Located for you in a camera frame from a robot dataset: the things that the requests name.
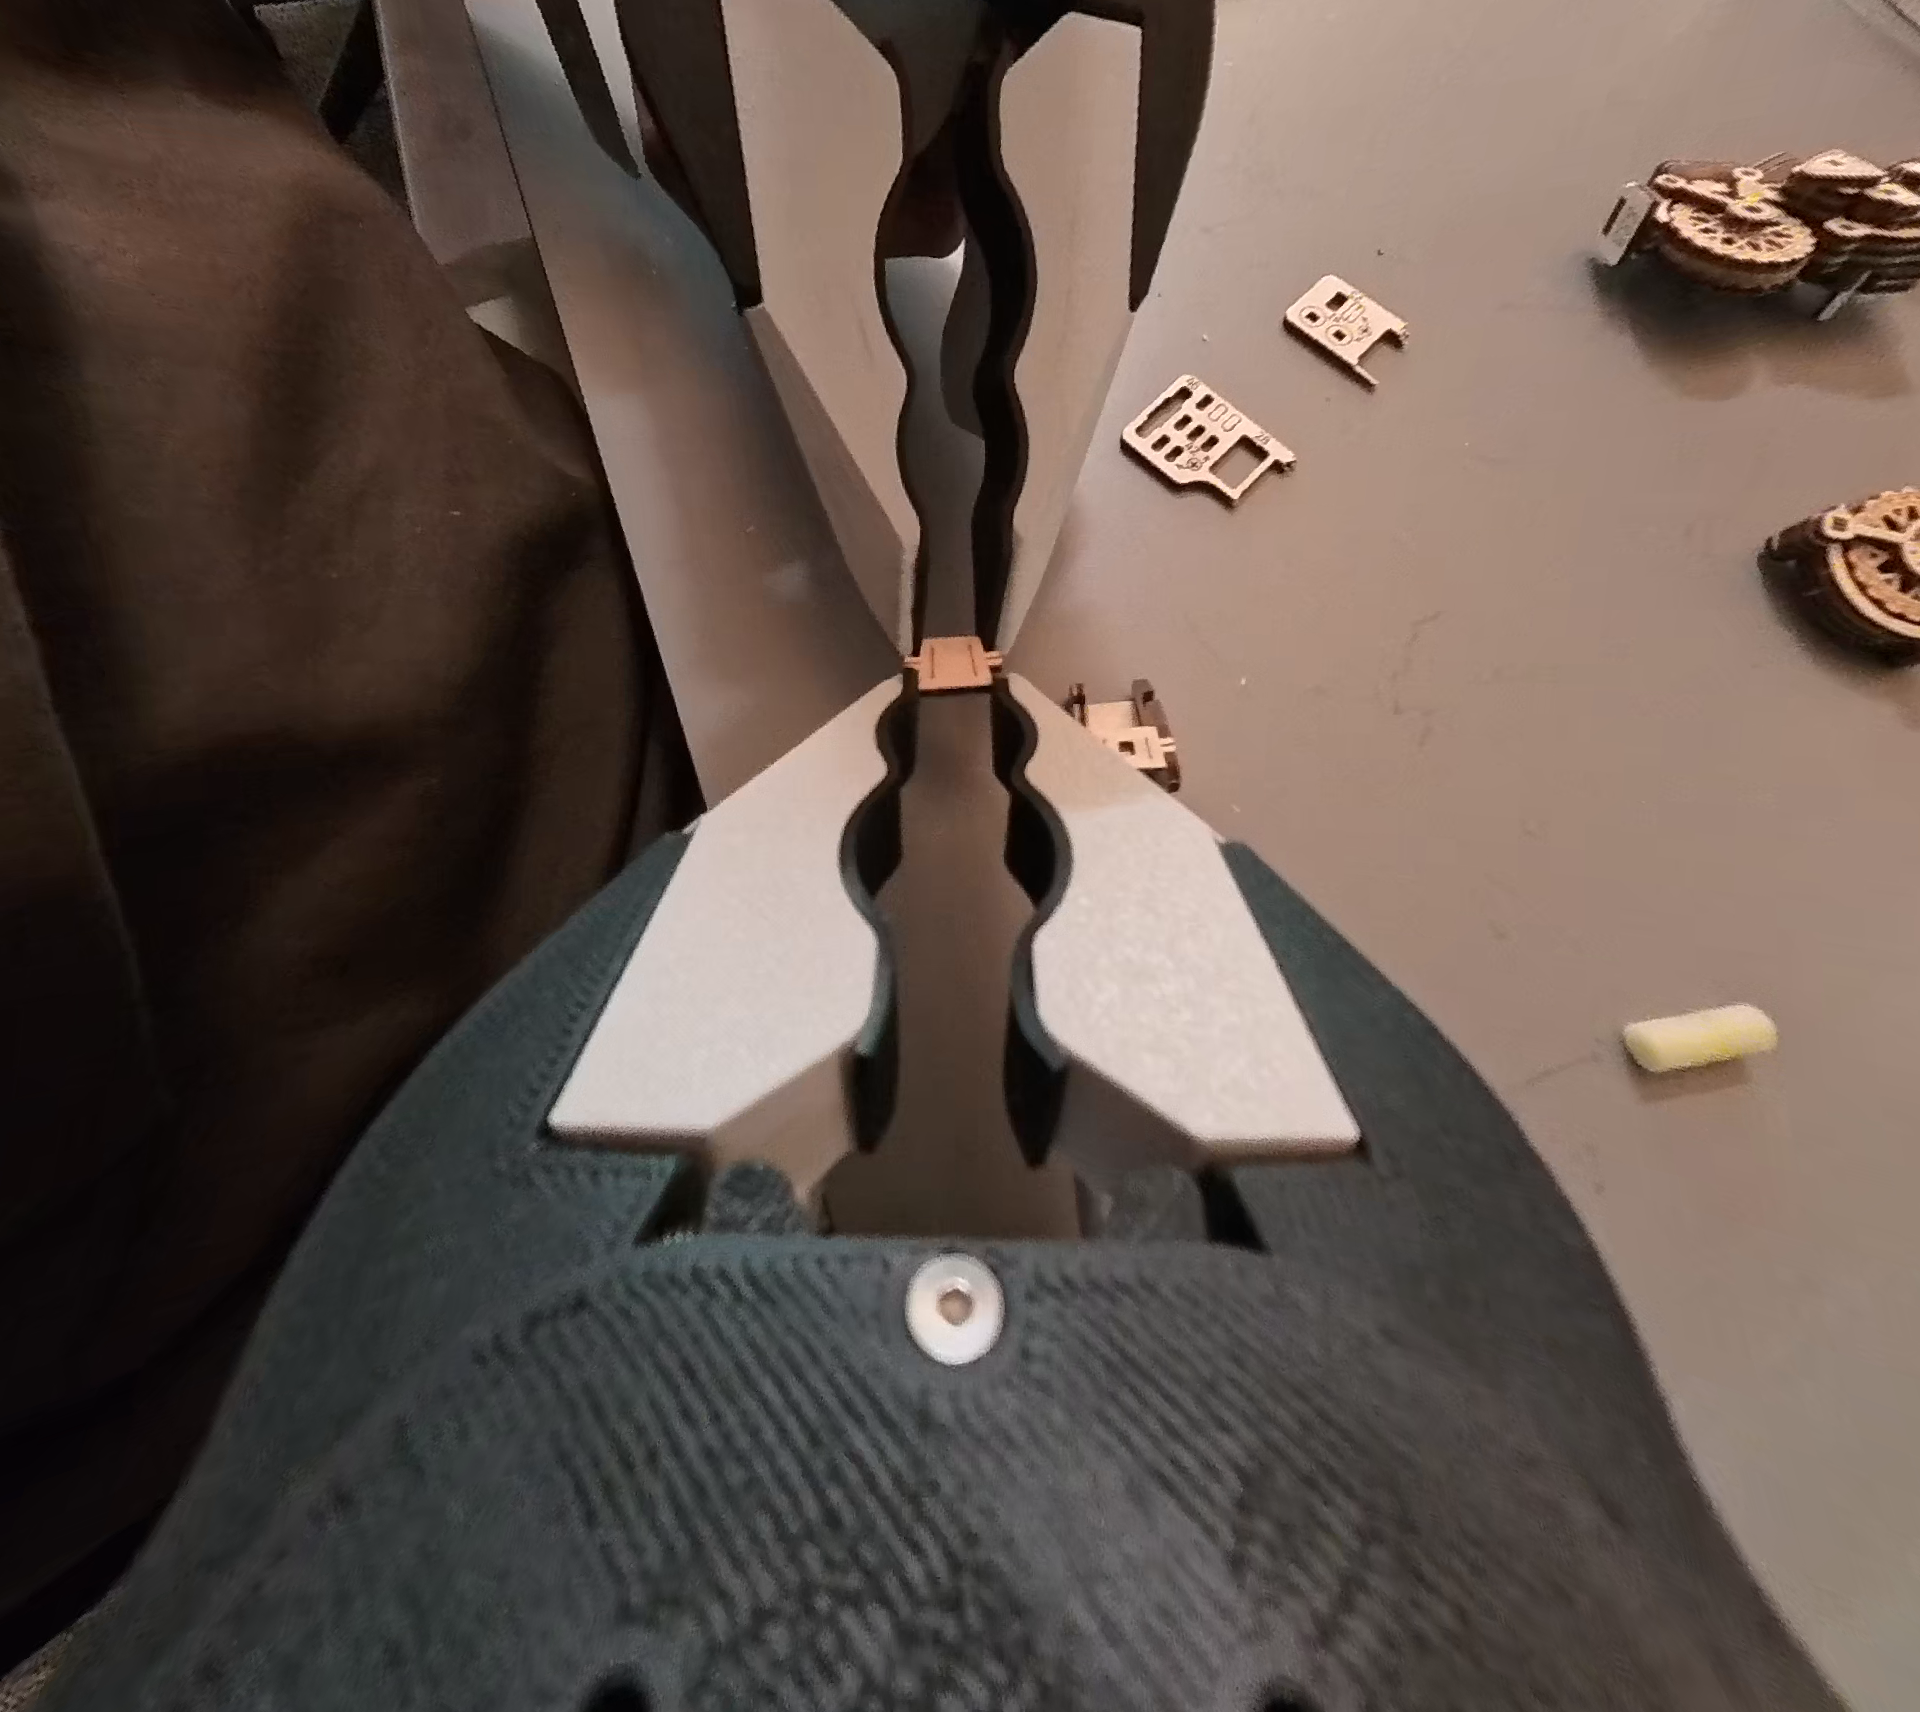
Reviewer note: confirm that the round wooden gear model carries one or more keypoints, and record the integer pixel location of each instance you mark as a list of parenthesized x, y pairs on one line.
[(1853, 568)]

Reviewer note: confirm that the person's brown clothing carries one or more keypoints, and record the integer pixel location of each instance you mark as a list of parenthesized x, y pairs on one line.
[(300, 692)]

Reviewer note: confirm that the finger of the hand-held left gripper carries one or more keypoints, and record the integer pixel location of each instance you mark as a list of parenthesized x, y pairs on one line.
[(1073, 242), (810, 242)]

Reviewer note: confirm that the small square wooden puzzle piece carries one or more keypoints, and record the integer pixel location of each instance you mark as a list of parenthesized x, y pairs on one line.
[(951, 666)]

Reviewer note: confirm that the grey desk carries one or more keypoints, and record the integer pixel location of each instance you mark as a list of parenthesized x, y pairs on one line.
[(1501, 766)]

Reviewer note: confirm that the flat wooden plate rectangular cutouts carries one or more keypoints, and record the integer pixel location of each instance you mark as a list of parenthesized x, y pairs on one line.
[(1208, 441)]

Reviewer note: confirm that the cream wax stick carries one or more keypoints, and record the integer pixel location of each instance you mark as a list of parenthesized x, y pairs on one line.
[(1701, 1039)]

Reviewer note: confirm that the flat wooden plate round marks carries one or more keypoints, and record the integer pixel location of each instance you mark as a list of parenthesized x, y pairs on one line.
[(1347, 329)]

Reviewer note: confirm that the long wooden gear model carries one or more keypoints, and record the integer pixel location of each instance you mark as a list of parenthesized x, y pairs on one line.
[(1754, 227)]

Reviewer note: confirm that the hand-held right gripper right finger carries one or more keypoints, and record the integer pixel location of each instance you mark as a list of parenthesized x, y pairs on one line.
[(1185, 992)]

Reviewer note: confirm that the small assembled wooden puzzle part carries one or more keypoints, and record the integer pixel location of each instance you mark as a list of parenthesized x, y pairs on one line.
[(1136, 734)]

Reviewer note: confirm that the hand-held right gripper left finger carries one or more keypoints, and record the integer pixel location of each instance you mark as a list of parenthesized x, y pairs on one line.
[(720, 992)]

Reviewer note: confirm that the person's left hand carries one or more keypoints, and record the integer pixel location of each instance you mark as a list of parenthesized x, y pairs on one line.
[(926, 196)]

